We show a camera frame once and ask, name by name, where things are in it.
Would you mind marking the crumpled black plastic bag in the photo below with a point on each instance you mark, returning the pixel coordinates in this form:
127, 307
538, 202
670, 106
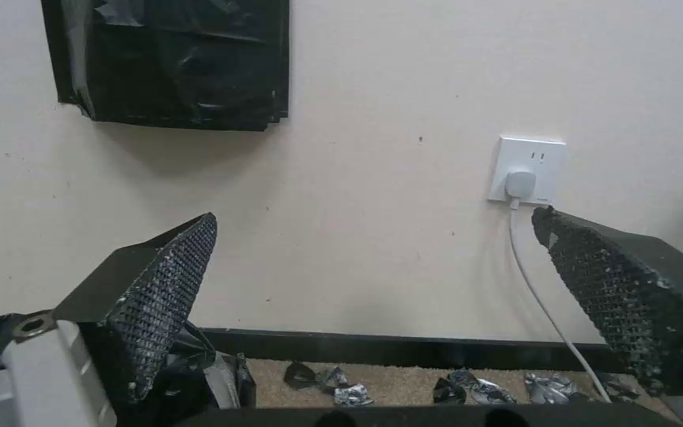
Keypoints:
211, 369

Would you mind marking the black folded trash bag stack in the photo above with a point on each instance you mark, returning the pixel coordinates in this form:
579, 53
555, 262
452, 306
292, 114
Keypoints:
169, 58

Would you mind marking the white power plug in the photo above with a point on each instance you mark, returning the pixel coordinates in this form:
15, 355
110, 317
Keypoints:
520, 182

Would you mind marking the black silver foil scrap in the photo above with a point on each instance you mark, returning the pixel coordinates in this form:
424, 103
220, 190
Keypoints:
353, 395
492, 390
449, 390
621, 389
552, 388
334, 377
300, 374

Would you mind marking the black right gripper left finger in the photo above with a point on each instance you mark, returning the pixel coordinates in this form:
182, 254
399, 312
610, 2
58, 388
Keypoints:
140, 284

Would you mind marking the black baseboard strip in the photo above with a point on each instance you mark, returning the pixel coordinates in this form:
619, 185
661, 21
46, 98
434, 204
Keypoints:
407, 344

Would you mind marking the white wall socket plate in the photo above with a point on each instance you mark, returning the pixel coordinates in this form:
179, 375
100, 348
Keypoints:
546, 155

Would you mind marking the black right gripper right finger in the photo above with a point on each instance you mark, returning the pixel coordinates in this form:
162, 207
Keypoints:
626, 284

